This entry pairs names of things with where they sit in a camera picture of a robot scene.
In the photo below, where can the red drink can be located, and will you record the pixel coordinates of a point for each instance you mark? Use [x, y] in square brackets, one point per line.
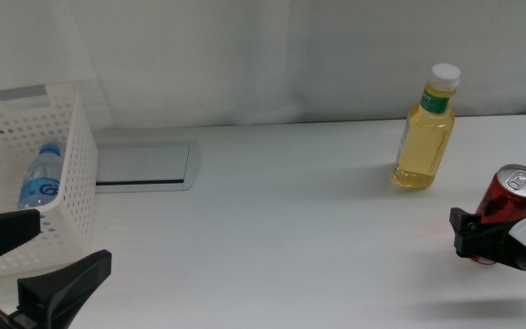
[505, 203]

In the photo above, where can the yellow tea bottle white cap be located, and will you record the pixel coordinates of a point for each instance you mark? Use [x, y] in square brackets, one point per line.
[423, 146]

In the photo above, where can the white fabric curtain backdrop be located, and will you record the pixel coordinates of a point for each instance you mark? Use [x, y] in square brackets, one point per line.
[263, 59]

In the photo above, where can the white perforated plastic basket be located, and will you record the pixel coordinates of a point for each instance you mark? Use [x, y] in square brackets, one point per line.
[78, 183]

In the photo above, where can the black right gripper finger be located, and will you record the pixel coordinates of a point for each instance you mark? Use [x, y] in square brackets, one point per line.
[463, 221]

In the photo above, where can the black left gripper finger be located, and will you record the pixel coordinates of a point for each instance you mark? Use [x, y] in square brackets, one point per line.
[57, 288]
[3, 230]

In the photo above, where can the clear water bottle blue cap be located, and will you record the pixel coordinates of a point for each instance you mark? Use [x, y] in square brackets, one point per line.
[39, 183]

